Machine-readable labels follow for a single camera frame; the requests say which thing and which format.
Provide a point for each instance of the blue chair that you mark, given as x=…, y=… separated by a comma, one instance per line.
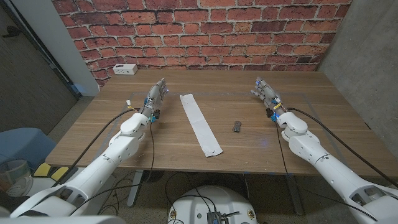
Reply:
x=25, y=146

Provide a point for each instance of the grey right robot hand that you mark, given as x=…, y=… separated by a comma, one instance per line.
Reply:
x=269, y=95

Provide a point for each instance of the dark grey door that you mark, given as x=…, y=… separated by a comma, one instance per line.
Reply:
x=25, y=77

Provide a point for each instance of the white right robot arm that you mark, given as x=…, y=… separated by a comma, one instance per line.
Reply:
x=335, y=174

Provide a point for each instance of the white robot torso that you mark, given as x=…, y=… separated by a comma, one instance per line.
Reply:
x=224, y=202

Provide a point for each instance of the white plastic bucket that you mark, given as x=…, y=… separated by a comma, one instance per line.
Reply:
x=15, y=171

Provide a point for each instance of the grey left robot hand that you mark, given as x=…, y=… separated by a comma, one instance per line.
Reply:
x=154, y=96

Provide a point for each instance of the small dark metal clip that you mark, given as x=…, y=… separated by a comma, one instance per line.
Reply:
x=237, y=126

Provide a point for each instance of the yellow black foot pedal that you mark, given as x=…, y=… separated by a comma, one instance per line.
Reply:
x=59, y=173
x=42, y=170

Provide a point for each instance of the small black left wrist camera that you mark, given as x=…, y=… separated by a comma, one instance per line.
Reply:
x=156, y=114

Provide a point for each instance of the grey electronics box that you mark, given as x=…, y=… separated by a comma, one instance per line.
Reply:
x=214, y=218

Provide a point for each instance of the grey metal table leg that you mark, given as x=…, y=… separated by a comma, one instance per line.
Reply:
x=134, y=189
x=295, y=199

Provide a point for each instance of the white receipt paper strip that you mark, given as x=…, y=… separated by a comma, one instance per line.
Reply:
x=200, y=124

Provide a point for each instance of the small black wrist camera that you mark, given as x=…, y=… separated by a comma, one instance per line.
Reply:
x=156, y=114
x=269, y=112

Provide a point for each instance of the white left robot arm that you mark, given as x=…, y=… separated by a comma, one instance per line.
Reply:
x=102, y=168

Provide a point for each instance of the red brick printed backdrop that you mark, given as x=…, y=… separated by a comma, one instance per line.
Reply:
x=202, y=34

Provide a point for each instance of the white power strip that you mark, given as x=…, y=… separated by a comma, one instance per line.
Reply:
x=125, y=69

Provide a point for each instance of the white sneaker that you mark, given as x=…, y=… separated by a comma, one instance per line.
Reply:
x=20, y=186

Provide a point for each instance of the small black right wrist camera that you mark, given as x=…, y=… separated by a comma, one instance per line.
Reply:
x=269, y=112

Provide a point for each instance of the dark round floor fixture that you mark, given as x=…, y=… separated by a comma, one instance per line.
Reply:
x=157, y=175

